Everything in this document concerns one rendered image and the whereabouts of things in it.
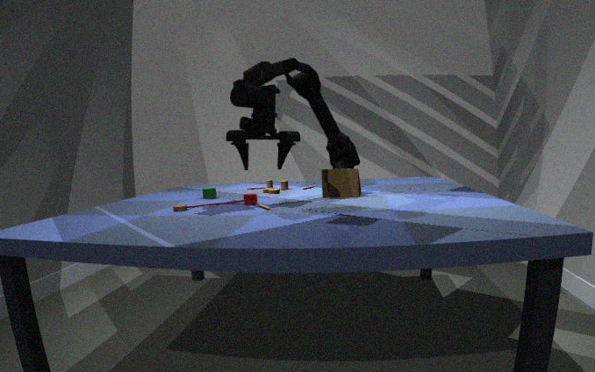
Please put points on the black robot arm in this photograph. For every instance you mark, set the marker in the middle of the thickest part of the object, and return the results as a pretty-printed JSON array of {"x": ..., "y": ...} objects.
[{"x": 248, "y": 93}]

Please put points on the small green cube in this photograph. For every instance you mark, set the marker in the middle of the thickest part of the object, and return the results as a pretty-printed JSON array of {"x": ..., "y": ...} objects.
[{"x": 209, "y": 193}]

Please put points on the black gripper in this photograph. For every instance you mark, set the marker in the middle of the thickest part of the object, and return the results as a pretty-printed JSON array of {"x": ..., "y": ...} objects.
[{"x": 263, "y": 122}]

